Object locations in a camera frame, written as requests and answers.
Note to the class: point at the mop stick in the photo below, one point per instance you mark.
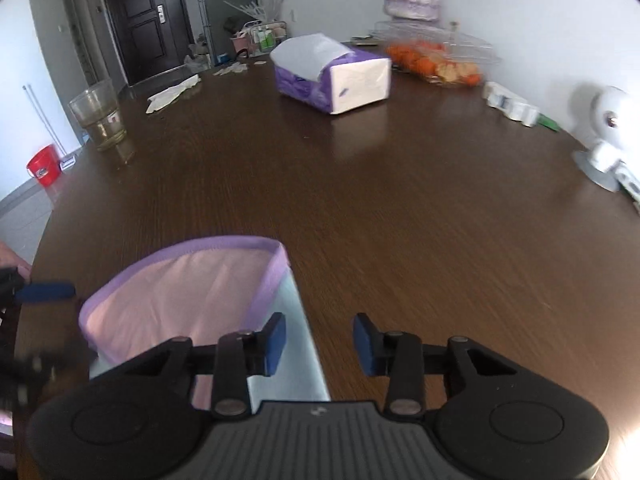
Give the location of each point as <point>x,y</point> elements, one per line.
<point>45,120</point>

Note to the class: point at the red bucket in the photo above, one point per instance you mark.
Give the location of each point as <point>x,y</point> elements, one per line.
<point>44,167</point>

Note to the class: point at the small green item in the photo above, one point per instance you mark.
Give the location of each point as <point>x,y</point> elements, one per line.
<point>548,123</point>

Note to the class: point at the white drying rack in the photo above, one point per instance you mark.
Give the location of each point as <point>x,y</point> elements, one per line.
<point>255,7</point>

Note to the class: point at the white plastic clip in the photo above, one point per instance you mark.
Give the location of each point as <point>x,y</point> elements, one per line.
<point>510,102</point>

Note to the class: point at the dark wooden door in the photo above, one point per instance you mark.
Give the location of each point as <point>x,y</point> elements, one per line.
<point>145,20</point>

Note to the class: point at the white paper towel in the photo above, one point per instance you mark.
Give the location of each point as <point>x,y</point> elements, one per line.
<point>170,94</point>

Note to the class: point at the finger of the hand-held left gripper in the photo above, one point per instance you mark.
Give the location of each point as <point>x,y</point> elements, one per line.
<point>50,370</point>
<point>47,292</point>

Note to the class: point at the rack with bottles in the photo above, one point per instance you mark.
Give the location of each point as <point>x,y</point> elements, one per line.
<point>265,37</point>

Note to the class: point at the clear plastic fruit container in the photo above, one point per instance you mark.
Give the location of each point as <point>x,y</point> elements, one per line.
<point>465,47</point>

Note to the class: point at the pile of oranges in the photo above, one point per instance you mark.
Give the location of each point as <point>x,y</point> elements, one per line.
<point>425,62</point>

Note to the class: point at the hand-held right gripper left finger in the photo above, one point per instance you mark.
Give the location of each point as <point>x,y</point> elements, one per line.
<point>275,347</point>

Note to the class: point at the glass cup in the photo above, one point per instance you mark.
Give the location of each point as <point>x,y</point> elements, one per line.
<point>100,120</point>

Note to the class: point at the purple tissue pack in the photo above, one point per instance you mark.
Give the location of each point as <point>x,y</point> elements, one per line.
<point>350,82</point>

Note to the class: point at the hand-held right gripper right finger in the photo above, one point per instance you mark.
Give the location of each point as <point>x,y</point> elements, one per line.
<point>362,345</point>

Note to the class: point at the white robot-shaped fan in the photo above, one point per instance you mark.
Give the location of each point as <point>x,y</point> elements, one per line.
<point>610,120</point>

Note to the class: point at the pink and purple mesh shirt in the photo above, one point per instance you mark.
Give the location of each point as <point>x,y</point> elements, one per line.
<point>190,290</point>

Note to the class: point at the white rectangular device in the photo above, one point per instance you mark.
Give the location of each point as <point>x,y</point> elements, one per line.
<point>631,180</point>

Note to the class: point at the person's left hand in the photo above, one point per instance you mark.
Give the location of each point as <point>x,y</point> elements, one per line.
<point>10,257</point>

